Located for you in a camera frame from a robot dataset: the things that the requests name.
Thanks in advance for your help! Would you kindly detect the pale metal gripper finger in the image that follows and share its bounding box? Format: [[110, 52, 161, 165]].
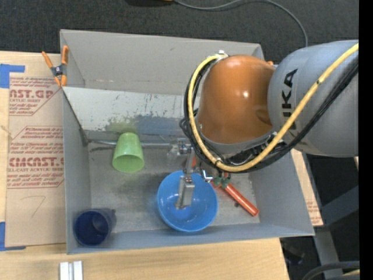
[[166, 138, 193, 160], [174, 175, 196, 210]]

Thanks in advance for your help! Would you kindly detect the blue plastic bowl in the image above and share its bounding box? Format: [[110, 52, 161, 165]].
[[156, 170, 219, 233]]

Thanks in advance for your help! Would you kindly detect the light green plastic cup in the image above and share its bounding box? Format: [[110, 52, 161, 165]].
[[112, 132, 146, 174]]

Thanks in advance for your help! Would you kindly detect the orange marker pen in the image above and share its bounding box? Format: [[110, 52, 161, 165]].
[[211, 179, 259, 218]]

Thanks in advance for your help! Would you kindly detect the grey metal bin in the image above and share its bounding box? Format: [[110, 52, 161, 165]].
[[59, 29, 316, 255]]

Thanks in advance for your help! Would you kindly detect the dark blue plastic cup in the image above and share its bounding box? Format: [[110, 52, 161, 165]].
[[72, 208, 117, 247]]

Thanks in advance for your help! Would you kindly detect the brown cardboard board red print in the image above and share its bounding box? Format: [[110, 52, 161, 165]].
[[0, 50, 324, 251]]

